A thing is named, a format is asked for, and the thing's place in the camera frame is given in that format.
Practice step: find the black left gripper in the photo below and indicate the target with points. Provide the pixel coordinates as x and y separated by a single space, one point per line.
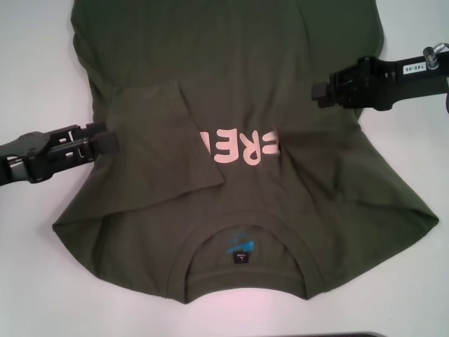
21 154

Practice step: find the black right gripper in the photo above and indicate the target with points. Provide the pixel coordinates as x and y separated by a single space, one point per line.
386 84

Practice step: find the dark green t-shirt pink print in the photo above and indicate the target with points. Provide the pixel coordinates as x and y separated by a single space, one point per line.
228 70

